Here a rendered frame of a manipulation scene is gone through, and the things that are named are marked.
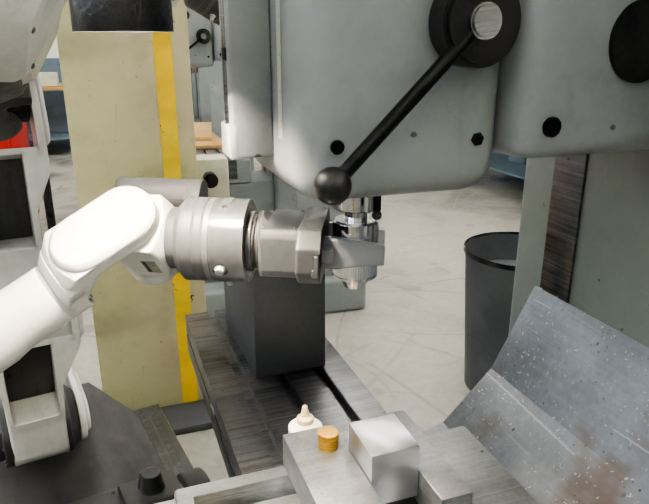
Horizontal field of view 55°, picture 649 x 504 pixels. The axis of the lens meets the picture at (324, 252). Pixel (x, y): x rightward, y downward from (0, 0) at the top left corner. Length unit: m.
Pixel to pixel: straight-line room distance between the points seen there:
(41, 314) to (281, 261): 0.24
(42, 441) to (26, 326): 0.75
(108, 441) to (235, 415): 0.67
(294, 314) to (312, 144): 0.53
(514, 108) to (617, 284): 0.38
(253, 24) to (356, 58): 0.10
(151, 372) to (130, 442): 1.07
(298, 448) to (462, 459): 0.19
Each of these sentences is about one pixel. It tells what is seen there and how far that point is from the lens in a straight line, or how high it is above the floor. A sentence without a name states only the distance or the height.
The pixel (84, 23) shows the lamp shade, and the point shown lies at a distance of 0.49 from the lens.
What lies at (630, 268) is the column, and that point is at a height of 1.17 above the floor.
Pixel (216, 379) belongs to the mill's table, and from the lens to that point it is 1.04.
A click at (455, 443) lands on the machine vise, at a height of 0.99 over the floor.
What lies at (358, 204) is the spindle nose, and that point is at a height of 1.29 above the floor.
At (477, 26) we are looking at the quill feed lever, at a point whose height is 1.45.
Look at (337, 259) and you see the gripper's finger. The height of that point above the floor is 1.23.
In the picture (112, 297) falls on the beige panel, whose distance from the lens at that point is 2.46.
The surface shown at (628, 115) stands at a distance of 0.64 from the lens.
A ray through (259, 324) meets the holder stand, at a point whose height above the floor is 1.02.
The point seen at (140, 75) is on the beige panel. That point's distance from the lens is 2.30.
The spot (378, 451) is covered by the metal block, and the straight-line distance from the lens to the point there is 0.64.
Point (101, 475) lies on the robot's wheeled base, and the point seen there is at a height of 0.57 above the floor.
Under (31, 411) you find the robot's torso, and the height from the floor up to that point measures 0.76.
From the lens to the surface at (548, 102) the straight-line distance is 0.58.
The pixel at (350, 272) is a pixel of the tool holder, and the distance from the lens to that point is 0.64.
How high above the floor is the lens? 1.44
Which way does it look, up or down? 19 degrees down
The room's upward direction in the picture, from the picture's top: straight up
